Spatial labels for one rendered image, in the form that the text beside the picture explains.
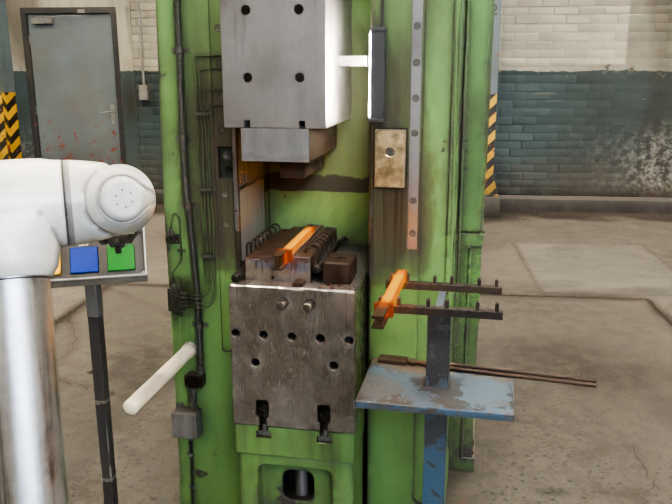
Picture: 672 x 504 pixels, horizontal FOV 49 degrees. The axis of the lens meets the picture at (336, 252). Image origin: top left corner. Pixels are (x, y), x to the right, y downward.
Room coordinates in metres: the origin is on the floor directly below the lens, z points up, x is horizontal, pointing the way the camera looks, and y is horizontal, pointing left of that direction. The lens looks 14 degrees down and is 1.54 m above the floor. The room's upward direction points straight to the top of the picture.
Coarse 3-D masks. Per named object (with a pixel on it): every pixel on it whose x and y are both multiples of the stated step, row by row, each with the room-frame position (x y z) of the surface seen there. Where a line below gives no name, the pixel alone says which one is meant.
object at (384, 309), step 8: (400, 272) 1.99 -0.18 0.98; (392, 280) 1.91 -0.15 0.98; (400, 280) 1.91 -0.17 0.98; (392, 288) 1.84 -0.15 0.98; (400, 288) 1.88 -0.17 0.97; (384, 296) 1.77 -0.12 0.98; (392, 296) 1.77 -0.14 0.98; (376, 304) 1.70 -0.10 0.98; (384, 304) 1.69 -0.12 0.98; (392, 304) 1.69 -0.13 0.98; (376, 312) 1.63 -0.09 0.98; (384, 312) 1.63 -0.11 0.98; (392, 312) 1.69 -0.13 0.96; (376, 320) 1.60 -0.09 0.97; (384, 320) 1.64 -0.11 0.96; (376, 328) 1.60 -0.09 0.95
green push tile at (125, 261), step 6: (108, 246) 2.05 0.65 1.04; (126, 246) 2.06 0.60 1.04; (132, 246) 2.06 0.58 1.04; (108, 252) 2.04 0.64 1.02; (114, 252) 2.04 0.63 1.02; (126, 252) 2.05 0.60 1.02; (132, 252) 2.05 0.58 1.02; (108, 258) 2.03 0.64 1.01; (114, 258) 2.04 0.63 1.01; (120, 258) 2.04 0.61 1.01; (126, 258) 2.04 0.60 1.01; (132, 258) 2.05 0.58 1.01; (108, 264) 2.02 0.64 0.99; (114, 264) 2.03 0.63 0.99; (120, 264) 2.03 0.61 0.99; (126, 264) 2.03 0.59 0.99; (132, 264) 2.04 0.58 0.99; (108, 270) 2.02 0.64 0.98; (114, 270) 2.02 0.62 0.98; (120, 270) 2.02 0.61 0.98; (126, 270) 2.03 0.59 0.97
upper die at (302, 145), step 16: (256, 128) 2.13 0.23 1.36; (272, 128) 2.13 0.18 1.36; (304, 128) 2.12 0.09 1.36; (336, 128) 2.51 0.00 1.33; (256, 144) 2.13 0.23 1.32; (272, 144) 2.12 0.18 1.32; (288, 144) 2.12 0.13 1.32; (304, 144) 2.11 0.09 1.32; (320, 144) 2.26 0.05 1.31; (336, 144) 2.51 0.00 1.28; (256, 160) 2.13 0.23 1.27; (272, 160) 2.12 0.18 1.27; (288, 160) 2.12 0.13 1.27; (304, 160) 2.11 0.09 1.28
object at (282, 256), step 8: (304, 232) 2.37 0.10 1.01; (312, 232) 2.42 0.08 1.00; (296, 240) 2.25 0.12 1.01; (304, 240) 2.31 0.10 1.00; (288, 248) 2.15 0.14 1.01; (296, 248) 2.20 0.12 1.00; (272, 256) 2.03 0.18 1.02; (280, 256) 2.02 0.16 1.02; (288, 256) 2.10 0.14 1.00; (280, 264) 2.04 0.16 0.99
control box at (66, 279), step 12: (144, 228) 2.11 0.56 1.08; (144, 240) 2.09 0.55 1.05; (144, 252) 2.07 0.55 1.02; (144, 264) 2.05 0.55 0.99; (60, 276) 1.99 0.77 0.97; (72, 276) 1.99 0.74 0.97; (84, 276) 2.00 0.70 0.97; (96, 276) 2.01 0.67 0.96; (108, 276) 2.01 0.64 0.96; (120, 276) 2.02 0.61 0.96; (132, 276) 2.03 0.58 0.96; (144, 276) 2.05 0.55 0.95
